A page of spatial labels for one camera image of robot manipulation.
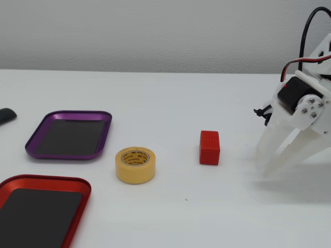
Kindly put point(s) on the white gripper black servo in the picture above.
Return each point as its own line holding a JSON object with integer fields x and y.
{"x": 297, "y": 119}

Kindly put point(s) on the red studded block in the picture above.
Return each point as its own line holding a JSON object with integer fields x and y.
{"x": 209, "y": 148}

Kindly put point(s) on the black zip tie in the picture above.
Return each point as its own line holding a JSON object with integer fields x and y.
{"x": 262, "y": 113}

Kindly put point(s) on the yellow masking tape roll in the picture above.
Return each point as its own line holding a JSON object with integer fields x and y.
{"x": 134, "y": 171}

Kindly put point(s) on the red metal tray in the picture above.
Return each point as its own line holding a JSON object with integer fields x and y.
{"x": 77, "y": 189}

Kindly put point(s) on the purple metal tray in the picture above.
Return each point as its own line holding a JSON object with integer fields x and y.
{"x": 68, "y": 137}

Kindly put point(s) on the black rounded object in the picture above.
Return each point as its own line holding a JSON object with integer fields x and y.
{"x": 6, "y": 115}

